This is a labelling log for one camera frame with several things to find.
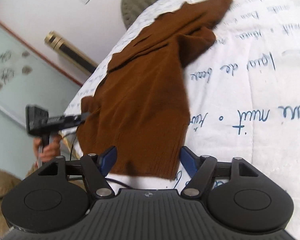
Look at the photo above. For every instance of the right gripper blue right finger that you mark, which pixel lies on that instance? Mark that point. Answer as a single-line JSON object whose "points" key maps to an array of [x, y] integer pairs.
{"points": [[190, 161]]}

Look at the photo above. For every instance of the brown knit sweater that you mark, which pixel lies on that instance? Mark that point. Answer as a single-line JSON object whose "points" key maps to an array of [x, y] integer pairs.
{"points": [[141, 105]]}

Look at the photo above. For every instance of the frosted glass sliding door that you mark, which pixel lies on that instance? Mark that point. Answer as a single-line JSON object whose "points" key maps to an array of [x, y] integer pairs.
{"points": [[25, 79]]}

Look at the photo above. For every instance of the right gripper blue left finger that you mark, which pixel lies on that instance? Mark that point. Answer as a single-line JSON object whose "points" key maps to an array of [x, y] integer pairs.
{"points": [[107, 160]]}

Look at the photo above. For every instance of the white script-print quilt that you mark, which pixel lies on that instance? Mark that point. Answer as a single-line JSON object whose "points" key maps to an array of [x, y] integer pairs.
{"points": [[244, 92]]}

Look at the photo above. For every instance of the person's left hand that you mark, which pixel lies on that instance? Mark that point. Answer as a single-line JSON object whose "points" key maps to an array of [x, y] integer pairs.
{"points": [[48, 152]]}

